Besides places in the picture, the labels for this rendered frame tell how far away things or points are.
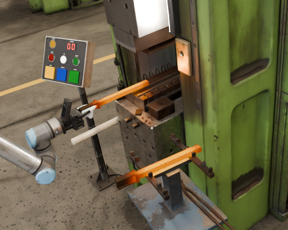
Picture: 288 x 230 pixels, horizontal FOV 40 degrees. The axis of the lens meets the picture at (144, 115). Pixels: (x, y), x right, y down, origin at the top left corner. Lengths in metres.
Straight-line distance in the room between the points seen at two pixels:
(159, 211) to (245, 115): 0.72
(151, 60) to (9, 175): 1.71
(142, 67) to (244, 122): 0.68
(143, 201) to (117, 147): 1.59
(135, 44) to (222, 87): 0.48
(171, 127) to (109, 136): 1.53
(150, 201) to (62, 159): 1.70
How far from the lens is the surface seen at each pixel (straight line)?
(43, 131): 1.94
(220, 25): 1.72
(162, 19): 1.95
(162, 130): 2.07
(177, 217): 1.80
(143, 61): 2.36
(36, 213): 3.08
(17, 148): 1.84
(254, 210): 2.64
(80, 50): 2.43
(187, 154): 1.69
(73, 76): 2.45
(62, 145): 3.62
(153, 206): 1.85
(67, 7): 7.05
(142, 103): 2.13
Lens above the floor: 2.10
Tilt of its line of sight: 34 degrees down
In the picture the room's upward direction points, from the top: 9 degrees counter-clockwise
